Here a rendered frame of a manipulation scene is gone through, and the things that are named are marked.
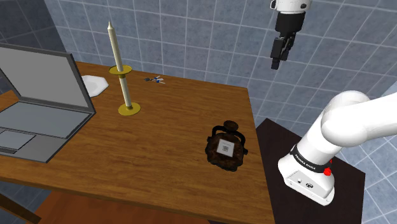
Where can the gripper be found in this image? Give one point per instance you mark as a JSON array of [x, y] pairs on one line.
[[289, 24]]

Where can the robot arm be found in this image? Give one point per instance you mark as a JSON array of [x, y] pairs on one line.
[[338, 124]]

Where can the dark brown labelled bottle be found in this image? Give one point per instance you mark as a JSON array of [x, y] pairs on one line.
[[225, 155]]

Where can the brown wooden table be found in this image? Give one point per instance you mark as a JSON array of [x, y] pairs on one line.
[[167, 130]]

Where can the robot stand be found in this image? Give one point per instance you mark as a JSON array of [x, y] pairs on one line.
[[297, 211]]

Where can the cream candle on gold holder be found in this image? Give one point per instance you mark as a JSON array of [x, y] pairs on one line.
[[125, 90]]

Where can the white angular dish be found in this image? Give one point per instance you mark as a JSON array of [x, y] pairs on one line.
[[94, 85]]

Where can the grey open laptop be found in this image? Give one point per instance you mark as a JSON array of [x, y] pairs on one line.
[[43, 124]]

